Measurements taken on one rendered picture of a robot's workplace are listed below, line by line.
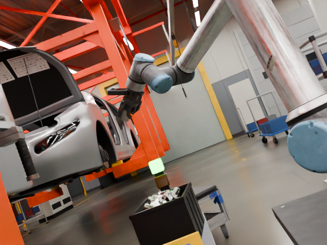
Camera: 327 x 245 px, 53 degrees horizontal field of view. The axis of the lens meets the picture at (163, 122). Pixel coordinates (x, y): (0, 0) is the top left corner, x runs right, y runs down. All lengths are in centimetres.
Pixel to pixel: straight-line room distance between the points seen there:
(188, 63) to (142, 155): 330
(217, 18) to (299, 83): 47
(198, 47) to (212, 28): 10
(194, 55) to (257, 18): 47
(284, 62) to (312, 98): 12
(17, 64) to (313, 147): 397
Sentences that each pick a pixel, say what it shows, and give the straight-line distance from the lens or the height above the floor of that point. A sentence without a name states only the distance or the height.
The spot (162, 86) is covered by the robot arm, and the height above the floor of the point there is 93.
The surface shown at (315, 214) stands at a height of 30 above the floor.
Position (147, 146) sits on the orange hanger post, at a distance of 463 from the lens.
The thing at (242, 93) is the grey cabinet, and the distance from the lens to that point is 1238.
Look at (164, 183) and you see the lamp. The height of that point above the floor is 58.
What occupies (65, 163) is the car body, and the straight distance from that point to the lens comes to 363.
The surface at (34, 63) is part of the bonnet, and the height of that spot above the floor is 224.
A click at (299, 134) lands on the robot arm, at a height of 59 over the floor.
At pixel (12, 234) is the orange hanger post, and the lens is 62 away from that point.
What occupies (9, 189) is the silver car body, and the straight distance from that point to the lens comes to 177.
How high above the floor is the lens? 69
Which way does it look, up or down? 4 degrees up
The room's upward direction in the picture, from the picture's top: 21 degrees counter-clockwise
